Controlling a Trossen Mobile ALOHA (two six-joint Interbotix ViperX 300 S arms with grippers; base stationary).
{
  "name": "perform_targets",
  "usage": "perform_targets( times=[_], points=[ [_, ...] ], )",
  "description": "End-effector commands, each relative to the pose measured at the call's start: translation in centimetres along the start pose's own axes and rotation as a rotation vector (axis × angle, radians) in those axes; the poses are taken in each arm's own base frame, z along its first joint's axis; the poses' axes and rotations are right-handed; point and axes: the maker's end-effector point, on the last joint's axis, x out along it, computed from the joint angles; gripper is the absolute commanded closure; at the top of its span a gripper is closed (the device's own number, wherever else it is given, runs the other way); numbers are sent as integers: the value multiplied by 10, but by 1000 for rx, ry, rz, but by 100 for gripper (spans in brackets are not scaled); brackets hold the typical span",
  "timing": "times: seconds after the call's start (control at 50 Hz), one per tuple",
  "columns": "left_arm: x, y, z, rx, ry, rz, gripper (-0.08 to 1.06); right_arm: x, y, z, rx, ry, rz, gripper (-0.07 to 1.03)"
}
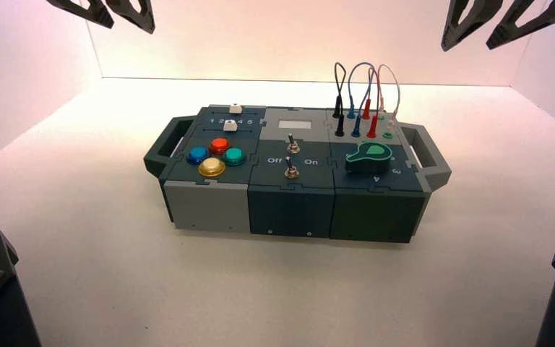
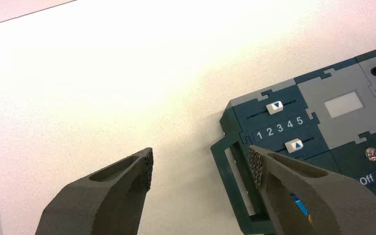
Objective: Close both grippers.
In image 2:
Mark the blue plastic part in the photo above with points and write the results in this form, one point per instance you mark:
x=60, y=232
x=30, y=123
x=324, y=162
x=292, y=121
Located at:
x=300, y=204

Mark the silver metal toggle switch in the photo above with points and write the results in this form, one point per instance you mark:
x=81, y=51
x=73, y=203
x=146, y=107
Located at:
x=372, y=154

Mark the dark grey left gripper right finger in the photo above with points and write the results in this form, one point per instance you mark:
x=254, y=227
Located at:
x=330, y=207

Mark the white slider knob up arrow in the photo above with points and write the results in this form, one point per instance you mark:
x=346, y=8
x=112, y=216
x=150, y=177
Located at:
x=294, y=146

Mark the white slider knob down arrow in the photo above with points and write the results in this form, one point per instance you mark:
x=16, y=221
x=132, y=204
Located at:
x=274, y=107

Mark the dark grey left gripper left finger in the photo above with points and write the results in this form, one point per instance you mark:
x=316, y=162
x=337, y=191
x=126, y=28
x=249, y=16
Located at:
x=103, y=201

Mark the teal task board base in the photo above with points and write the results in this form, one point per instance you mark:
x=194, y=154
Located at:
x=230, y=168

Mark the grey panel with white window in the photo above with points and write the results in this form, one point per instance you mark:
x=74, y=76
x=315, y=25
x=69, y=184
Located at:
x=324, y=87

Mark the dark blue numbered slider panel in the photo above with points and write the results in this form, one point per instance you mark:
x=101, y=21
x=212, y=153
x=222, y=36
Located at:
x=272, y=142

